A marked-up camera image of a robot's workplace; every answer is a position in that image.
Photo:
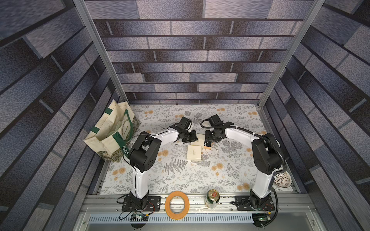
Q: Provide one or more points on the green drink can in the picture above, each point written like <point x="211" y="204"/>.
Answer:
<point x="212" y="198"/>

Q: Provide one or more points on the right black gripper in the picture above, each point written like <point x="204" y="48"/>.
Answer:
<point x="209" y="135"/>

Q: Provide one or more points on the cream drawer jewelry box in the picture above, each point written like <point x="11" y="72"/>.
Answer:
<point x="194" y="153"/>

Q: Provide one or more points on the cream green tote bag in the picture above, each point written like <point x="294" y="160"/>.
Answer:
<point x="110" y="135"/>

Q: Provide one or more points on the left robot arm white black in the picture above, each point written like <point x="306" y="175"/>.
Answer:
<point x="144" y="152"/>

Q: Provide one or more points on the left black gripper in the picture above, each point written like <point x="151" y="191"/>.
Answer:
<point x="193" y="136"/>

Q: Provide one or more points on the orange tape roll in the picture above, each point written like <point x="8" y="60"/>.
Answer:
<point x="177" y="205"/>

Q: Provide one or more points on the perforated metal cable tray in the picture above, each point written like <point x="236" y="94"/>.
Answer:
<point x="164" y="219"/>

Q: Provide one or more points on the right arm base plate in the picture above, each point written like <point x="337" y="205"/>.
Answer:
<point x="244" y="203"/>

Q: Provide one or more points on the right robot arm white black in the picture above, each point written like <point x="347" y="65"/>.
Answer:
<point x="267" y="154"/>

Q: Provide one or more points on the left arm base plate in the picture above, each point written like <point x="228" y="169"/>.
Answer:
<point x="150" y="204"/>

